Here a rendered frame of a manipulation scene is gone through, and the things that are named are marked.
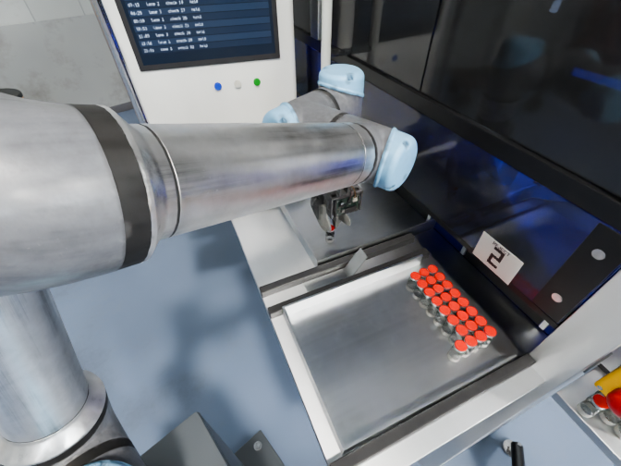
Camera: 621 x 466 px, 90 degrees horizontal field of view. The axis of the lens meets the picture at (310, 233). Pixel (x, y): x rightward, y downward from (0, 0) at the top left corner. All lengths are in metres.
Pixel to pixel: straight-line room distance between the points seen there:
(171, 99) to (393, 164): 0.84
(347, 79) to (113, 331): 1.70
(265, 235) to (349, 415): 0.46
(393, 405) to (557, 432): 1.23
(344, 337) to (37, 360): 0.46
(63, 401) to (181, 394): 1.18
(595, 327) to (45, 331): 0.67
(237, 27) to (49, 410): 0.93
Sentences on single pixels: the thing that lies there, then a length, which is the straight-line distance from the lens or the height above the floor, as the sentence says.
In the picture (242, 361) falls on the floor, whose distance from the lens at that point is 1.61.
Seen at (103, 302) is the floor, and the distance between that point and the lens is 2.08.
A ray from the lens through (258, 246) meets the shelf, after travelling 0.79.
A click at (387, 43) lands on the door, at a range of 0.81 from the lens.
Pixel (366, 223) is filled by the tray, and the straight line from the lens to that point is 0.85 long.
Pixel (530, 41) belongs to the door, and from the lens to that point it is 0.57.
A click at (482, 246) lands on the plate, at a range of 0.67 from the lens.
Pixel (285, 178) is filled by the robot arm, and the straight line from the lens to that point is 0.26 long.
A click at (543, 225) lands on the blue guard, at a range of 0.58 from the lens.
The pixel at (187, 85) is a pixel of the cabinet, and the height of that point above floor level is 1.12.
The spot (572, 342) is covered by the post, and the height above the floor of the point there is 0.99.
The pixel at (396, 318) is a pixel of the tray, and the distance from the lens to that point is 0.68.
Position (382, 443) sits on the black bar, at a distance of 0.57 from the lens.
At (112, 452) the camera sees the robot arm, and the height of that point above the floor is 0.99.
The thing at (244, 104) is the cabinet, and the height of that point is 1.05.
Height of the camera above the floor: 1.45
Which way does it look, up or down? 44 degrees down
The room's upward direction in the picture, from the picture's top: 1 degrees counter-clockwise
